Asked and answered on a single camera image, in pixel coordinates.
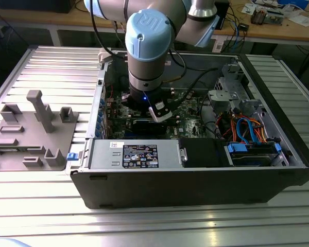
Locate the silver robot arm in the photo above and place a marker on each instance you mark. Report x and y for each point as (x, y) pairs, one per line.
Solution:
(146, 64)

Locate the black drive bay cover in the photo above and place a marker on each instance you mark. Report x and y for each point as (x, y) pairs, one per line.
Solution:
(201, 153)

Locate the CPU cooler with fins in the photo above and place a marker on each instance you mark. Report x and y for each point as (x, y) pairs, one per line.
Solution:
(258, 16)

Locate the black graphics card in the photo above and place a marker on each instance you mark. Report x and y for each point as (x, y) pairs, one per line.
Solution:
(144, 128)

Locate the green motherboard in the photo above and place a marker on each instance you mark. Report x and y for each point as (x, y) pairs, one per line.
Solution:
(185, 121)

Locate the black power supply label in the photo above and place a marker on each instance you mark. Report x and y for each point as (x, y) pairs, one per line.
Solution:
(140, 157)

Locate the silver power supply unit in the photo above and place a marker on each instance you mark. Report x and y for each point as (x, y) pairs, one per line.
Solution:
(103, 154)

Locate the grey metal drive cage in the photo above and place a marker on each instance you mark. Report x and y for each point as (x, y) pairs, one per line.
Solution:
(221, 96)

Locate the blue case latch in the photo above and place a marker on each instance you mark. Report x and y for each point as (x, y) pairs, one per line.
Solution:
(71, 156)

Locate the black PC case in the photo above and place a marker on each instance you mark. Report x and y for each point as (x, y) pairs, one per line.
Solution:
(170, 190)

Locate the white label sheet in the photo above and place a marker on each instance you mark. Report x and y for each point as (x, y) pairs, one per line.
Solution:
(218, 48)

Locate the wooden desk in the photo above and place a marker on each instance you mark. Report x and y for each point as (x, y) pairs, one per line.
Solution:
(67, 19)

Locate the grey parts rack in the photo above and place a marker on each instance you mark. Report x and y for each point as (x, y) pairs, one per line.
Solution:
(28, 144)

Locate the hard disk in blue carrier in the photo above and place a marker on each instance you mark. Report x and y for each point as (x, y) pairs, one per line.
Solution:
(247, 157)

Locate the black tower box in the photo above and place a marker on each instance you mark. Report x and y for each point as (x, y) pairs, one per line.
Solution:
(224, 15)

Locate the small black box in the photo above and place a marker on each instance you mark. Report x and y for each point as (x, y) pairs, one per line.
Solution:
(244, 27)

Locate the large black box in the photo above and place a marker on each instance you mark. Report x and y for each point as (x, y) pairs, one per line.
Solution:
(33, 5)

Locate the green circuit module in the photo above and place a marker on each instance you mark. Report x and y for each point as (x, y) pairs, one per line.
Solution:
(275, 18)

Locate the white paper sheets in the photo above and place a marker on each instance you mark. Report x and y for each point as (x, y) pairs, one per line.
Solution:
(302, 20)

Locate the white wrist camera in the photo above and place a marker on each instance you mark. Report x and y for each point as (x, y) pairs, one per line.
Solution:
(161, 117)

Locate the beige plastic bracket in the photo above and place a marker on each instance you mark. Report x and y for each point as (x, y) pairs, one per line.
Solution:
(104, 57)

